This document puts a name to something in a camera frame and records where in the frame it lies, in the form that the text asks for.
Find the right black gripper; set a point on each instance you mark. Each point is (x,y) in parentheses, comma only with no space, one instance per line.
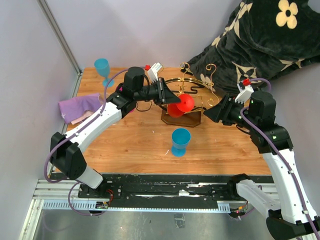
(221,111)

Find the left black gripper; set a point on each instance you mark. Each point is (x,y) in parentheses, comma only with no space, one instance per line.
(164,94)

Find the red wine glass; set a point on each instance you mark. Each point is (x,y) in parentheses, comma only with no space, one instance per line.
(176,110)

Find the cyan wine glass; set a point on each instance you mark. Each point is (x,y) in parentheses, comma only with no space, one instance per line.
(180,139)
(102,67)

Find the magenta wine glass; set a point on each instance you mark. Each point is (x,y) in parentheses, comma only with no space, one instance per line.
(128,102)

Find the purple cloth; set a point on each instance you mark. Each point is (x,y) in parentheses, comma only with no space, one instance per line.
(77,109)

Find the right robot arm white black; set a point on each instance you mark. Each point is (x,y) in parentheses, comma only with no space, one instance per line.
(291,216)

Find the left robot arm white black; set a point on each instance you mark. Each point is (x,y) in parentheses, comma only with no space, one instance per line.
(66,150)

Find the black floral plush pillow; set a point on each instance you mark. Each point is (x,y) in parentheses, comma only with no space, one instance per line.
(263,39)

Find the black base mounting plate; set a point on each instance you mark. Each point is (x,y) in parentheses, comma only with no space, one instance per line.
(155,190)

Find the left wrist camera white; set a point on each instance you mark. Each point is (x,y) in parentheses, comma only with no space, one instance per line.
(153,70)

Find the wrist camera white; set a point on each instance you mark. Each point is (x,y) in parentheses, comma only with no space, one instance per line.
(153,70)
(245,91)

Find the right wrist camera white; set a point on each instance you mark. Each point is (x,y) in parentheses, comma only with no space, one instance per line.
(245,91)

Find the aluminium corner rail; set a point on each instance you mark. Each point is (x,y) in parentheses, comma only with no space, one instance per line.
(43,4)

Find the slotted grey cable duct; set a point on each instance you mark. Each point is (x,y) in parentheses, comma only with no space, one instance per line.
(93,205)

